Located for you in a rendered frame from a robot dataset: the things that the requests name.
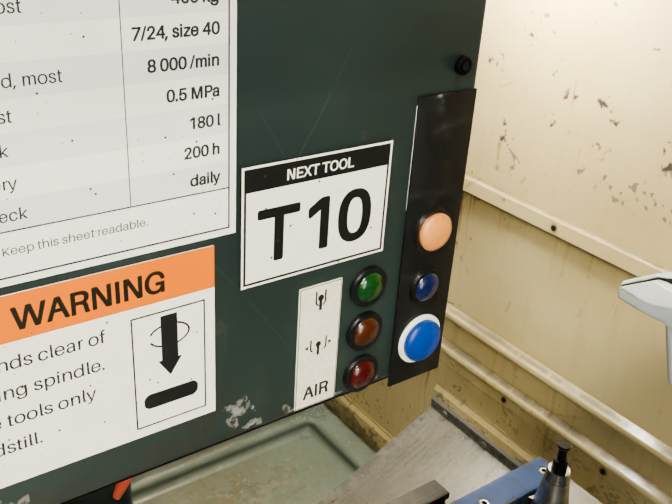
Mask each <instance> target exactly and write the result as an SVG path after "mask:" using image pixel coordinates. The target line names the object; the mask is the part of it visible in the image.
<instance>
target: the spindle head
mask: <svg viewBox="0 0 672 504"><path fill-rule="evenodd" d="M486 1H487V0H237V88H236V233H232V234H227V235H223V236H219V237H215V238H210V239H206V240H202V241H198V242H193V243H189V244H185V245H181V246H176V247H172V248H168V249H164V250H159V251H155V252H151V253H147V254H142V255H138V256H134V257H130V258H125V259H121V260H117V261H113V262H108V263H104V264H100V265H96V266H91V267H87V268H83V269H79V270H74V271H70V272H66V273H62V274H57V275H53V276H49V277H45V278H40V279H36V280H32V281H28V282H23V283H19V284H15V285H11V286H6V287H2V288H0V296H3V295H7V294H11V293H15V292H19V291H24V290H28V289H32V288H36V287H40V286H44V285H48V284H53V283H57V282H61V281H65V280H69V279H73V278H78V277H82V276H86V275H90V274H94V273H98V272H103V271H107V270H111V269H115V268H119V267H123V266H127V265H132V264H136V263H140V262H144V261H148V260H152V259H157V258H161V257H165V256H169V255H173V254H177V253H182V252H186V251H190V250H194V249H198V248H202V247H207V246H211V245H214V281H215V410H216V411H213V412H210V413H207V414H205V415H202V416H199V417H196V418H194V419H191V420H188V421H185V422H183V423H180V424H177V425H174V426H172V427H169V428H166V429H163V430H161V431H158V432H155V433H153V434H150V435H147V436H144V437H142V438H139V439H136V440H133V441H131V442H128V443H125V444H122V445H120V446H117V447H114V448H111V449H109V450H106V451H103V452H100V453H98V454H95V455H92V456H89V457H87V458H84V459H81V460H79V461H76V462H73V463H70V464H68V465H65V466H62V467H59V468H57V469H54V470H51V471H48V472H46V473H43V474H40V475H37V476H35V477H32V478H29V479H26V480H24V481H21V482H18V483H15V484H13V485H10V486H7V487H5V488H2V489H0V504H66V503H69V502H71V501H74V500H76V499H79V498H81V497H84V496H87V495H89V494H92V493H94V492H97V491H99V490H102V489H105V488H107V487H110V486H112V485H115V484H117V483H120V482H122V481H125V480H128V479H130V478H133V477H135V476H138V475H140V474H143V473H145V472H148V471H151V470H153V469H156V468H158V467H161V466H163V465H166V464H168V463H171V462H174V461H176V460H179V459H181V458H184V457H186V456H189V455H192V454H194V453H197V452H199V451H202V450H204V449H207V448H209V447H212V446H215V445H217V444H220V443H222V442H225V441H227V440H230V439H232V438H235V437H238V436H240V435H243V434H245V433H248V432H250V431H253V430H255V429H258V428H261V427H263V426H266V425H268V424H271V423H273V422H276V421H279V420H281V419H284V418H286V417H289V416H291V415H294V414H296V413H299V412H302V411H304V410H307V409H309V408H312V407H314V406H317V405H319V404H322V403H325V402H327V401H330V400H332V399H335V398H337V397H340V396H342V395H345V394H348V393H350V392H351V391H349V390H348V389H347V388H345V386H344V384H343V376H344V372H345V370H346V368H347V366H348V365H349V364H350V362H351V361H352V360H353V359H355V358H356V357H358V356H360V355H363V354H371V355H372V356H374V357H375V358H376V359H377V361H378V371H377V375H376V377H375V379H374V380H373V382H372V383H371V384H373V383H376V382H378V381H381V380H383V379H386V378H388V373H389V364H390V355H391V346H392V336H393V327H394V318H395V309H396V299H397V290H398V281H399V272H400V263H401V253H402V244H403V235H404V226H405V216H406V203H407V194H408V185H409V176H410V166H411V157H412V148H413V139H414V129H415V120H416V111H417V106H418V97H419V96H426V95H432V94H439V93H446V92H452V91H459V90H465V89H472V88H474V87H475V80H476V73H477V66H478V59H479V52H480V44H481V37H482V30H483V23H484V16H485V9H486ZM386 140H393V149H392V159H391V169H390V180H389V190H388V200H387V211H386V221H385V231H384V242H383V251H380V252H376V253H372V254H369V255H365V256H362V257H358V258H355V259H351V260H347V261H344V262H340V263H337V264H333V265H330V266H326V267H322V268H319V269H315V270H312V271H308V272H305V273H301V274H298V275H294V276H290V277H287V278H283V279H280V280H276V281H273V282H269V283H265V284H262V285H258V286H255V287H251V288H248V289H244V290H240V289H239V282H240V168H241V167H246V166H252V165H257V164H262V163H268V162H273V161H278V160H284V159H289V158H295V157H300V156H305V155H311V154H316V153H321V152H327V151H332V150H337V149H343V148H348V147H354V146H359V145H364V144H370V143H375V142H380V141H386ZM369 266H378V267H380V268H382V269H383V270H384V271H385V273H386V276H387V284H386V288H385V291H384V293H383V294H382V296H381V297H380V298H379V299H378V300H377V301H376V302H375V303H374V304H372V305H370V306H367V307H359V306H357V305H356V304H354V303H353V302H352V300H351V297H350V288H351V284H352V282H353V280H354V278H355V277H356V275H357V274H358V273H359V272H360V271H361V270H363V269H364V268H366V267H369ZM340 277H342V278H343V282H342V295H341V309H340V323H339V336H338V350H337V364H336V377H335V391H334V396H333V397H331V398H328V399H326V400H323V401H321V402H318V403H315V404H313V405H310V406H308V407H305V408H303V409H300V410H297V411H294V392H295V370H296V349H297V327H298V305H299V289H303V288H306V287H310V286H313V285H316V284H320V283H323V282H327V281H330V280H334V279H337V278H340ZM366 311H374V312H376V313H377V314H379V315H380V317H381V318H382V331H381V333H380V336H379V337H378V339H377V340H376V342H375V343H374V344H373V345H371V346H370V347H369V348H367V349H365V350H361V351H356V350H354V349H352V348H351V347H350V346H349V345H348V343H347V340H346V335H347V331H348V328H349V326H350V324H351V323H352V321H353V320H354V319H355V318H356V317H357V316H358V315H360V314H362V313H364V312H366ZM371 384H370V385H371Z"/></svg>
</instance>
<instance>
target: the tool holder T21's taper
mask: <svg viewBox="0 0 672 504"><path fill-rule="evenodd" d="M551 466H552V462H550V463H549V464H548V466H547V468H546V470H545V473H544V475H543V477H542V479H541V482H540V484H539V486H538V488H537V491H536V493H535V495H534V497H533V500H532V502H531V504H569V491H570V472H571V471H570V468H569V467H568V468H567V472H566V473H564V474H558V473H556V472H554V471H553V470H552V468H551Z"/></svg>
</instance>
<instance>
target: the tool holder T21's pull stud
mask: <svg viewBox="0 0 672 504"><path fill-rule="evenodd" d="M557 446H558V448H559V451H558V454H556V455H555V456H554V458H553V462H552V466H551V468H552V470H553V471H554V472H556V473H558V474H564V473H566V472H567V468H568V464H569V459H568V457H567V454H568V451H570V450H571V447H572V445H571V443H570V442H568V441H566V440H560V441H559V442H558V445H557Z"/></svg>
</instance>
